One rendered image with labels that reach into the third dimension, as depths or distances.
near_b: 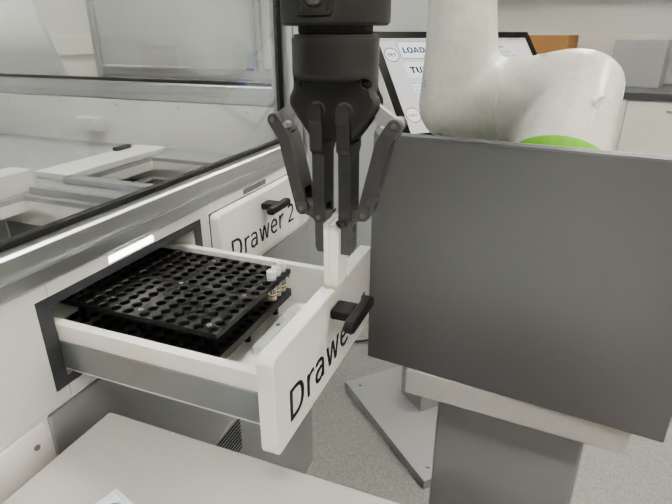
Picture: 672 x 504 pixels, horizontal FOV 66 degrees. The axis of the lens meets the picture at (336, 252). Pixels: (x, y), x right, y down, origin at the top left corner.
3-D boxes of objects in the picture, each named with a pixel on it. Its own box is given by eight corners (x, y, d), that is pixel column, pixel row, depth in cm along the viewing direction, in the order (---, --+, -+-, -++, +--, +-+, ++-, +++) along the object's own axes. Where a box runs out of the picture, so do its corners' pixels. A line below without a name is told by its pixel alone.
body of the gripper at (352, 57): (270, 30, 42) (275, 145, 45) (370, 30, 39) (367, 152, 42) (307, 30, 48) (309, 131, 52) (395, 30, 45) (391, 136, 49)
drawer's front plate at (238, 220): (299, 224, 110) (298, 173, 105) (224, 279, 85) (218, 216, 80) (292, 223, 110) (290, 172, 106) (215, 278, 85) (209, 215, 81)
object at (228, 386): (356, 309, 72) (356, 270, 70) (268, 430, 50) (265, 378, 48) (129, 266, 86) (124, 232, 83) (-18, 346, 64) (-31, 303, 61)
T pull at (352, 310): (374, 305, 60) (374, 294, 60) (352, 337, 54) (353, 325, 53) (345, 299, 61) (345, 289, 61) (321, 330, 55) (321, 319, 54)
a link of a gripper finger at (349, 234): (345, 200, 50) (375, 204, 49) (345, 249, 52) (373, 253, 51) (340, 205, 49) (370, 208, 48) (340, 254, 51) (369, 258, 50)
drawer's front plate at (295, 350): (371, 316, 74) (373, 245, 69) (277, 458, 49) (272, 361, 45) (360, 313, 74) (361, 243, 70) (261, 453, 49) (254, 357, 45)
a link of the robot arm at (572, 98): (494, 194, 82) (520, 94, 86) (604, 205, 74) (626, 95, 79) (480, 150, 71) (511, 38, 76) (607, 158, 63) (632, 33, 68)
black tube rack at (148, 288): (292, 311, 71) (290, 268, 69) (221, 384, 56) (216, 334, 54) (161, 284, 79) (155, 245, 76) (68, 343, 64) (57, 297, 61)
